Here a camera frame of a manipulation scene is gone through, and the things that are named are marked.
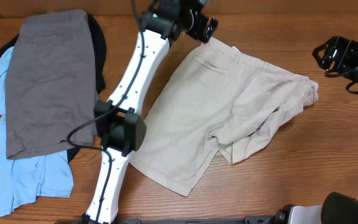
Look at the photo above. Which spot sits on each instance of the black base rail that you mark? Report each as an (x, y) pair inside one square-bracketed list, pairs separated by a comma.
[(191, 221)]

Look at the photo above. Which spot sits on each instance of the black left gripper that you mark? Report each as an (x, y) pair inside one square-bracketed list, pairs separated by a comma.
[(197, 31)]

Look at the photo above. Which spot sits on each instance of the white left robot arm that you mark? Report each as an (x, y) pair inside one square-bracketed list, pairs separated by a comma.
[(118, 122)]

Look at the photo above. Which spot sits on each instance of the grey shorts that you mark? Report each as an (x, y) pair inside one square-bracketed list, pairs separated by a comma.
[(50, 83)]

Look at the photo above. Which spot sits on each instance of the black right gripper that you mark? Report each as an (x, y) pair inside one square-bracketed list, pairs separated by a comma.
[(347, 48)]

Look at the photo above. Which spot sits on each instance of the black garment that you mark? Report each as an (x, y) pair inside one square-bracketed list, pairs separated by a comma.
[(100, 51)]

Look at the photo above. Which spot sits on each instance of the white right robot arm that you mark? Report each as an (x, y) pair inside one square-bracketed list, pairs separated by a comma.
[(336, 209)]

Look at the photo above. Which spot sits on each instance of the light blue shirt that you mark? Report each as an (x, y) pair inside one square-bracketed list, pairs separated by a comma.
[(23, 180)]

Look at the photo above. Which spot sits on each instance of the beige khaki shorts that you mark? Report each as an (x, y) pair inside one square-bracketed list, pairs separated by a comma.
[(218, 100)]

